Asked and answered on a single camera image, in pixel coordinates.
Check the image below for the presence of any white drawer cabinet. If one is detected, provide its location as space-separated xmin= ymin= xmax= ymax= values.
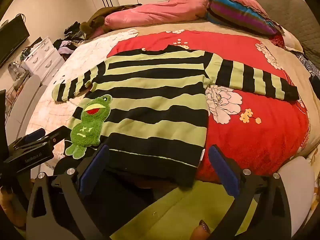
xmin=21 ymin=37 xmax=66 ymax=85

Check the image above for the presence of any pink pillow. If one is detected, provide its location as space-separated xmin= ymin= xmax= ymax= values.
xmin=230 ymin=0 xmax=264 ymax=14

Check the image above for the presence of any pile of clothes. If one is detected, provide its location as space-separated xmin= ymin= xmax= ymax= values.
xmin=52 ymin=21 xmax=87 ymax=55

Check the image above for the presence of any cream bedspread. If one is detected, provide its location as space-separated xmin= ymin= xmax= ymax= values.
xmin=25 ymin=29 xmax=140 ymax=170

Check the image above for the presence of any dark red patterned pillow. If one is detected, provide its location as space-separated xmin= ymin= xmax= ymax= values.
xmin=269 ymin=34 xmax=287 ymax=49

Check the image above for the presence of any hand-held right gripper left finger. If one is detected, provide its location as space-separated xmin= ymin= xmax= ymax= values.
xmin=26 ymin=144 xmax=110 ymax=240

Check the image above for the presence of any blue patterned cloth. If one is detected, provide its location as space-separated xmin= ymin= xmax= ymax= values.
xmin=294 ymin=51 xmax=320 ymax=80

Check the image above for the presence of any brown plush coat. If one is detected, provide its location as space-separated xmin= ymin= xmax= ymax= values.
xmin=80 ymin=4 xmax=143 ymax=39

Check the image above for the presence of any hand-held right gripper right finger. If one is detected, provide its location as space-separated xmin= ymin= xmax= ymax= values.
xmin=207 ymin=144 xmax=293 ymax=240

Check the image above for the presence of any lime green garment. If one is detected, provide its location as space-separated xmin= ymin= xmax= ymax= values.
xmin=111 ymin=180 xmax=258 ymax=240

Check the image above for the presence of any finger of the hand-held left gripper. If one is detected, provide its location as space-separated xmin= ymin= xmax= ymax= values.
xmin=9 ymin=128 xmax=46 ymax=148
xmin=15 ymin=126 xmax=70 ymax=155

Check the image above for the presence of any green black striped sweater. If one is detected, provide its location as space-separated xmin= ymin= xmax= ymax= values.
xmin=52 ymin=44 xmax=300 ymax=188

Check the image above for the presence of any person's right hand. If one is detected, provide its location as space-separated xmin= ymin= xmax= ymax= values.
xmin=190 ymin=219 xmax=212 ymax=240

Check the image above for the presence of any person's left hand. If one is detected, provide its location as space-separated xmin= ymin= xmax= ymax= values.
xmin=0 ymin=186 xmax=14 ymax=222

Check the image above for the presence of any metal wire rack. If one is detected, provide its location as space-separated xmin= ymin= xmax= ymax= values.
xmin=6 ymin=61 xmax=29 ymax=90

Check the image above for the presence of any red floral blanket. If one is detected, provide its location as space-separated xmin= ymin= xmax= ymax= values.
xmin=106 ymin=29 xmax=310 ymax=180

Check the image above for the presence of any white bed frame panel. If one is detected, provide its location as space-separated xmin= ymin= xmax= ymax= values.
xmin=5 ymin=75 xmax=48 ymax=133
xmin=276 ymin=156 xmax=315 ymax=233

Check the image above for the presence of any dark cloth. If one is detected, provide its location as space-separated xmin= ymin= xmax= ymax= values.
xmin=309 ymin=75 xmax=320 ymax=92

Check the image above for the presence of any multicolour striped pillow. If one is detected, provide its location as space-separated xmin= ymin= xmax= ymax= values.
xmin=206 ymin=0 xmax=284 ymax=35

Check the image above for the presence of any black television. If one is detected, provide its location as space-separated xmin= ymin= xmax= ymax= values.
xmin=0 ymin=15 xmax=30 ymax=68

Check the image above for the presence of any grey quilted headboard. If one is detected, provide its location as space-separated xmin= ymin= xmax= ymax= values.
xmin=237 ymin=0 xmax=320 ymax=67

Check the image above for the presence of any cream pillow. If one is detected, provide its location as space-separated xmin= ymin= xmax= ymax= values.
xmin=281 ymin=29 xmax=304 ymax=54

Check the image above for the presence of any pink quilt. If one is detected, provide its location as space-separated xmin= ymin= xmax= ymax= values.
xmin=104 ymin=0 xmax=210 ymax=33

